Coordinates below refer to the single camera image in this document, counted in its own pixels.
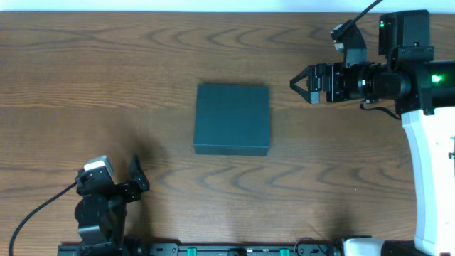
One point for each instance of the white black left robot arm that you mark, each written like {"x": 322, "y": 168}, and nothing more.
{"x": 101, "y": 214}

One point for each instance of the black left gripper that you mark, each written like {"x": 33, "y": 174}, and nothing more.
{"x": 125, "y": 192}

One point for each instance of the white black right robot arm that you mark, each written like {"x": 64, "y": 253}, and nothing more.
{"x": 423, "y": 92}

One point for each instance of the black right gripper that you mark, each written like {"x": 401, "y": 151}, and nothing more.
{"x": 329, "y": 82}

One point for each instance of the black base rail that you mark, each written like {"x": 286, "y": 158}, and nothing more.
{"x": 304, "y": 247}

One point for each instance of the dark green box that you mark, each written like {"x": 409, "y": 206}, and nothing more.
{"x": 232, "y": 120}

